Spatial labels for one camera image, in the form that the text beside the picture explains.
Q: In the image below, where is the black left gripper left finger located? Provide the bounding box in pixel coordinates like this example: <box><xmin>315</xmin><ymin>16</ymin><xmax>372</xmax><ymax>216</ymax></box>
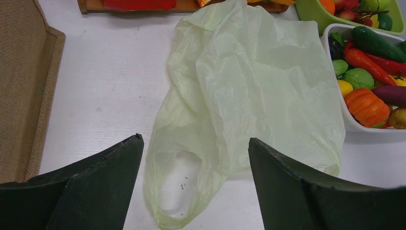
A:
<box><xmin>0</xmin><ymin>134</ymin><xmax>144</xmax><ymax>230</ymax></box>

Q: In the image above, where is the red toy chili pepper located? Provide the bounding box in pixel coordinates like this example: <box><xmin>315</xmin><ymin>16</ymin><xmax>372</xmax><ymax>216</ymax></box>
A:
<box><xmin>343</xmin><ymin>48</ymin><xmax>397</xmax><ymax>86</ymax></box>

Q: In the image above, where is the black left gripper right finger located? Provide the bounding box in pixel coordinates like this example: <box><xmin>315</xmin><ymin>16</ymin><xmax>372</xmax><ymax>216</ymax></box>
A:
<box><xmin>248</xmin><ymin>138</ymin><xmax>406</xmax><ymax>230</ymax></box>

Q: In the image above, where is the brown paper bag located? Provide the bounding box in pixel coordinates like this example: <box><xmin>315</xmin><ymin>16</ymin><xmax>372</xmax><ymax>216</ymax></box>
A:
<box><xmin>0</xmin><ymin>0</ymin><xmax>66</xmax><ymax>183</ymax></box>

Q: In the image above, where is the green toy cucumber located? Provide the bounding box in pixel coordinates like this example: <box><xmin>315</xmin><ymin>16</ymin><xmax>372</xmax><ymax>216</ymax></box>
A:
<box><xmin>351</xmin><ymin>26</ymin><xmax>406</xmax><ymax>63</ymax></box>

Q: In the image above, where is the orange toy fruit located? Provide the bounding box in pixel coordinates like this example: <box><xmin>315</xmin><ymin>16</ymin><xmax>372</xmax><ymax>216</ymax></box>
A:
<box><xmin>319</xmin><ymin>0</ymin><xmax>336</xmax><ymax>15</ymax></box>

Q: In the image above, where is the wooden snack shelf rack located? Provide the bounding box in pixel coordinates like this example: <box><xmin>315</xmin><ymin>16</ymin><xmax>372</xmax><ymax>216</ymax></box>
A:
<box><xmin>77</xmin><ymin>0</ymin><xmax>290</xmax><ymax>14</ymax></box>

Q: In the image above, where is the orange candy bag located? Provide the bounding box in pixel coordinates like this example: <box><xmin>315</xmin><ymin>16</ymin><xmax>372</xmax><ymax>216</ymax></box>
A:
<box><xmin>247</xmin><ymin>0</ymin><xmax>295</xmax><ymax>6</ymax></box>

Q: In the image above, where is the green fruit basket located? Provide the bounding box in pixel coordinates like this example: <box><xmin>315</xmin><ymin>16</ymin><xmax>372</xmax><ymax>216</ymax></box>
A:
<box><xmin>295</xmin><ymin>0</ymin><xmax>406</xmax><ymax>36</ymax></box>

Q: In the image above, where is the red candy bag bottom shelf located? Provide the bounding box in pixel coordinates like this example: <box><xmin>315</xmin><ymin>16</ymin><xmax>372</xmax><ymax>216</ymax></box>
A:
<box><xmin>104</xmin><ymin>0</ymin><xmax>176</xmax><ymax>12</ymax></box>

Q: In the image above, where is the white vegetable basket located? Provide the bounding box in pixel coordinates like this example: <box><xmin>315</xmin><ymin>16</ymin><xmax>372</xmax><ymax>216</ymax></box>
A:
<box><xmin>320</xmin><ymin>23</ymin><xmax>406</xmax><ymax>134</ymax></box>

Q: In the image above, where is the pale green plastic grocery bag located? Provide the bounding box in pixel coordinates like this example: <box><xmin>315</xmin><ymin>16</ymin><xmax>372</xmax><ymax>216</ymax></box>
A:
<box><xmin>144</xmin><ymin>0</ymin><xmax>345</xmax><ymax>230</ymax></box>

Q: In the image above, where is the orange toy pumpkin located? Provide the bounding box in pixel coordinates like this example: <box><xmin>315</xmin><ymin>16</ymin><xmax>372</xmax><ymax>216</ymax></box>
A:
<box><xmin>344</xmin><ymin>88</ymin><xmax>390</xmax><ymax>128</ymax></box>

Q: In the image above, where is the purple toy sweet potato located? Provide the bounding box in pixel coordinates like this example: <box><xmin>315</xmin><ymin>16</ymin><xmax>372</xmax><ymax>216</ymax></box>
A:
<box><xmin>372</xmin><ymin>85</ymin><xmax>406</xmax><ymax>108</ymax></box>

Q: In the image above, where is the light green toy cabbage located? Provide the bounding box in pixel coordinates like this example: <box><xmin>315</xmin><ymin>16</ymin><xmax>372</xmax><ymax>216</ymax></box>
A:
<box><xmin>341</xmin><ymin>68</ymin><xmax>375</xmax><ymax>90</ymax></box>

